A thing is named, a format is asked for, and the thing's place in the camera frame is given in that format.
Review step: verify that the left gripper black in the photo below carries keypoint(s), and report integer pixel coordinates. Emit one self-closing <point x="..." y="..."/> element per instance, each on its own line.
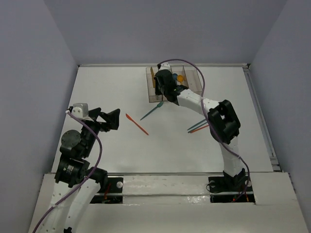
<point x="98" y="119"/>

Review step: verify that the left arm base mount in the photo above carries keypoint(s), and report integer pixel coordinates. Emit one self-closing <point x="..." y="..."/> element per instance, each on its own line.
<point x="111" y="194"/>

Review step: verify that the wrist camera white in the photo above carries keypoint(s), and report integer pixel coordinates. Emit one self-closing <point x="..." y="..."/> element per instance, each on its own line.
<point x="163" y="64"/>
<point x="78" y="110"/>

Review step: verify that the yellow knife green handle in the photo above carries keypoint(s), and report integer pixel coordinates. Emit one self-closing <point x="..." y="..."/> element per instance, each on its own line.
<point x="153" y="77"/>

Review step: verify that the teal chopstick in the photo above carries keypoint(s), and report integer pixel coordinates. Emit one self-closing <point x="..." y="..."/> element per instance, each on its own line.
<point x="197" y="125"/>

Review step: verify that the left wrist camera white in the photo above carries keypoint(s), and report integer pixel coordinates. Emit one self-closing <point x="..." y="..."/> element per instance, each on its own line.
<point x="78" y="110"/>

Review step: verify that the yellow spoon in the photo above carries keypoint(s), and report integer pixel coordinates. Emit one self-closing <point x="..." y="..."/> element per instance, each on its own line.
<point x="180" y="78"/>

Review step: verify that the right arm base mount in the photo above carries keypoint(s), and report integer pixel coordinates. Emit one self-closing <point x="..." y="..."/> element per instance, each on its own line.
<point x="220" y="192"/>

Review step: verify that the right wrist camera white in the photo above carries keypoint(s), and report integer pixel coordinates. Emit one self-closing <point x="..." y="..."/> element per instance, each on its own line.
<point x="163" y="64"/>

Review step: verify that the white front board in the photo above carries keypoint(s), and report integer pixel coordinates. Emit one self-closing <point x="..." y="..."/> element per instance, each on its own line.
<point x="180" y="203"/>

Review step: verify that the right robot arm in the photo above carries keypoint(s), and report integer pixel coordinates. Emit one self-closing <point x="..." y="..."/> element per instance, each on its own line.
<point x="221" y="117"/>

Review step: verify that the orange chopstick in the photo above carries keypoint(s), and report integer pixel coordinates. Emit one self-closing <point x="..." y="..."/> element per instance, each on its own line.
<point x="192" y="131"/>

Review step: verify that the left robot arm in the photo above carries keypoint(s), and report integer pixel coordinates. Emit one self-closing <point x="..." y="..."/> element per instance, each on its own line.
<point x="76" y="182"/>

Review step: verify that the orange knife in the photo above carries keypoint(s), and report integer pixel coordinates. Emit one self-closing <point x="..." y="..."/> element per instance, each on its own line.
<point x="142" y="129"/>

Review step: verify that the teal fork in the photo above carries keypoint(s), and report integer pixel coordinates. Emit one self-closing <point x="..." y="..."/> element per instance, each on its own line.
<point x="152" y="110"/>

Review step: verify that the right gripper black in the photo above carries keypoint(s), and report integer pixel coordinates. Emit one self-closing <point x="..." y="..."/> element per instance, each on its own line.
<point x="157" y="91"/>

